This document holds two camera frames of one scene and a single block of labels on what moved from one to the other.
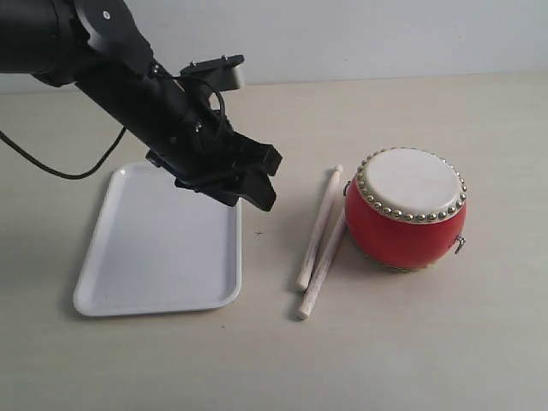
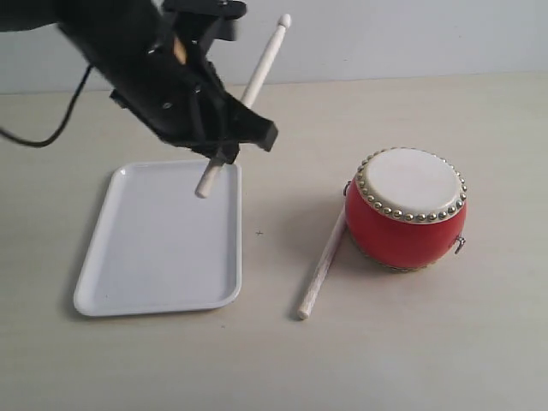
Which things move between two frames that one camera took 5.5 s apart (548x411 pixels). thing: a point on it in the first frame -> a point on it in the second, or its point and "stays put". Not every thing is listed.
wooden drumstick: (308, 300) stays put
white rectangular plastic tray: (158, 248) stays put
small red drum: (405, 208) stays put
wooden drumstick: (318, 234) -> (267, 55)
